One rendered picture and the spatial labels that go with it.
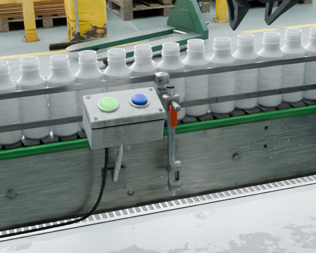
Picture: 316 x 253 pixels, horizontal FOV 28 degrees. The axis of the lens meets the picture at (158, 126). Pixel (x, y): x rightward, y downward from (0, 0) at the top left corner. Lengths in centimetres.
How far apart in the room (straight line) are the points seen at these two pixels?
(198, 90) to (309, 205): 183
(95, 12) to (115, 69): 462
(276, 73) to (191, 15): 443
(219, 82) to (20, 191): 48
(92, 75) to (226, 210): 184
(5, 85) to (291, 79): 63
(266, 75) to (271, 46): 6
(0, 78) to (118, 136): 27
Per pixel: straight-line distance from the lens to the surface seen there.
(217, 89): 139
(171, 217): 297
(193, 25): 584
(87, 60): 129
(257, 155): 146
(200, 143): 138
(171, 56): 133
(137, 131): 117
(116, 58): 130
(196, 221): 294
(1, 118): 128
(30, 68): 127
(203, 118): 139
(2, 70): 126
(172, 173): 132
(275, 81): 144
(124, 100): 117
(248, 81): 141
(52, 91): 127
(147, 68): 132
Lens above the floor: 151
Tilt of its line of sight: 22 degrees down
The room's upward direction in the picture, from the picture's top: 1 degrees counter-clockwise
